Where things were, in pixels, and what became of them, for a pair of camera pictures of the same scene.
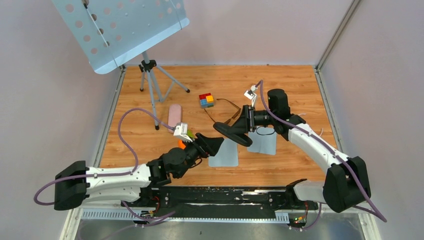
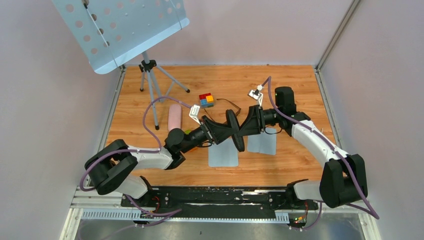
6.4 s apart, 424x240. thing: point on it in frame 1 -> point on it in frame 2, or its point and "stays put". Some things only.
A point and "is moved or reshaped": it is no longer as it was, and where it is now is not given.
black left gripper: (206, 146) -> (216, 133)
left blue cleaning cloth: (226, 155) stays put
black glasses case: (224, 130) is moved or reshaped
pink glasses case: (174, 115) stays put
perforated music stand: (110, 32) stays put
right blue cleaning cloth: (264, 140) stays put
